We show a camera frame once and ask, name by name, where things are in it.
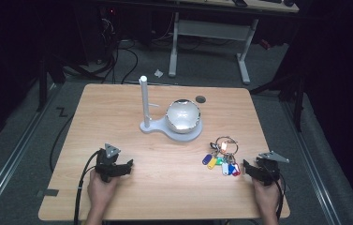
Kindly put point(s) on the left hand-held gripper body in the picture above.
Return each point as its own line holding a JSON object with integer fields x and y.
{"x": 106, "y": 162}

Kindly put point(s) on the grey metal floor rail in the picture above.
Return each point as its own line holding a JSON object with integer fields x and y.
{"x": 11, "y": 156}
{"x": 311, "y": 162}

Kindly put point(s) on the white paper scrap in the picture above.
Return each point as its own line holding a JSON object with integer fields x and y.
{"x": 158, "y": 73}

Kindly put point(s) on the black round table grommet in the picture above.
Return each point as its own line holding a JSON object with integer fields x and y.
{"x": 200, "y": 99}

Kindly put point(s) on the white-framed background desk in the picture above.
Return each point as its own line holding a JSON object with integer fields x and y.
{"x": 211, "y": 29}

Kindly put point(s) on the red floor object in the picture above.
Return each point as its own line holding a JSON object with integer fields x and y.
{"x": 265, "y": 44}

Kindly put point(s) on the flat black device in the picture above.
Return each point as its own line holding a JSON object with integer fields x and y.
{"x": 239, "y": 2}

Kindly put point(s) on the person's left hand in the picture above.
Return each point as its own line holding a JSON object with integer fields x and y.
{"x": 100, "y": 191}

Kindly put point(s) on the person's right hand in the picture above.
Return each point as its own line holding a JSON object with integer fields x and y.
{"x": 266, "y": 195}

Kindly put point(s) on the black tape strip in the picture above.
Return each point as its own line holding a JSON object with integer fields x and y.
{"x": 51, "y": 192}

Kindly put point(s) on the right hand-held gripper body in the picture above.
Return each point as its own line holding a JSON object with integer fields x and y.
{"x": 270, "y": 170}

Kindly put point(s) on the shiny silver metal bowl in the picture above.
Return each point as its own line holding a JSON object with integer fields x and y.
{"x": 183, "y": 116}

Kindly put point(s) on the black metal stand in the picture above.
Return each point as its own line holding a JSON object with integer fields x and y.
{"x": 296, "y": 93}
{"x": 43, "y": 84}

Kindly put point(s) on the white stand with pole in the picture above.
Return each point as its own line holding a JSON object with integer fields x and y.
{"x": 152, "y": 125}

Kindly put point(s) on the key bunch with coloured tags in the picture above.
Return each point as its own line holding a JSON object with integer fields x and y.
{"x": 224, "y": 159}

